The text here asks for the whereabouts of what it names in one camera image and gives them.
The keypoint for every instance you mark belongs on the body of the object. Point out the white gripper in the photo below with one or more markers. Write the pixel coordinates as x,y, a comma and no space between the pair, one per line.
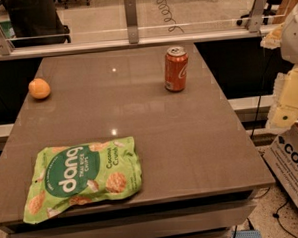
294,40

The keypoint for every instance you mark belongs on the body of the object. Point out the orange coke can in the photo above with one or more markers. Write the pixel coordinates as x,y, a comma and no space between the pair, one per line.
176,61

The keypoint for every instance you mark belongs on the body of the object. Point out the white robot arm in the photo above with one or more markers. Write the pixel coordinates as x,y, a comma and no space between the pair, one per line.
285,37

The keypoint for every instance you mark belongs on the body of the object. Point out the green rice chip bag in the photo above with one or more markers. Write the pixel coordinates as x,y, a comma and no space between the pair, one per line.
77,175

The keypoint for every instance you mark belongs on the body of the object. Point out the cardboard box with print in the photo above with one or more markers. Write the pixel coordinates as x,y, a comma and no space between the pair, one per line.
282,158

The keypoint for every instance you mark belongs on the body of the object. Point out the blue perforated object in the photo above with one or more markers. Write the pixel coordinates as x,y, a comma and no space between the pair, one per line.
248,234

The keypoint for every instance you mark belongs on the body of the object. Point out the orange fruit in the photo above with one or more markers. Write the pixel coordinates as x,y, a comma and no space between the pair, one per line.
39,89

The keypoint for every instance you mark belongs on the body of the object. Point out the glass barrier panel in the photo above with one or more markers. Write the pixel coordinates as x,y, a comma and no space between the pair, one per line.
102,20

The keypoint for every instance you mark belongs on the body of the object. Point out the right metal rail bracket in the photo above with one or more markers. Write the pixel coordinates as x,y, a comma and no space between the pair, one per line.
256,15

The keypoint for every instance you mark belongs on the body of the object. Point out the middle metal rail bracket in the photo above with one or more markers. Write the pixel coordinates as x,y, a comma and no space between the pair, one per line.
131,21

